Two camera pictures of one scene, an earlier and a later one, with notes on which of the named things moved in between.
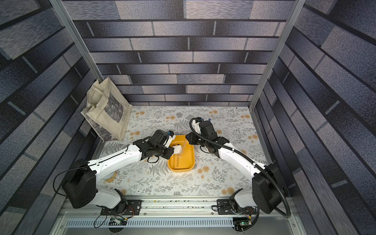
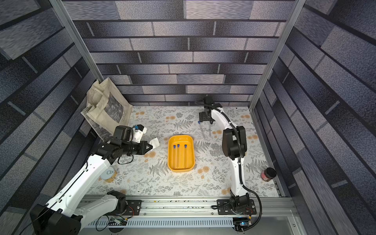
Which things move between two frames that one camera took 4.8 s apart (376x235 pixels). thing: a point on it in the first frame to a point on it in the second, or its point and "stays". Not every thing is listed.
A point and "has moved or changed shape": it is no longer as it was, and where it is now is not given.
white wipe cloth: x=177 y=150 has moved or changed shape
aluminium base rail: x=179 y=206 stays
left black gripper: x=171 y=151 to x=144 y=149
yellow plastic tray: x=184 y=161 stays
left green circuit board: x=116 y=221 stays
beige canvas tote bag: x=107 y=110 stays
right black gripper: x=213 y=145 to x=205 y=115
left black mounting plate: x=133 y=208 stays
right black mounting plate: x=224 y=207 stays
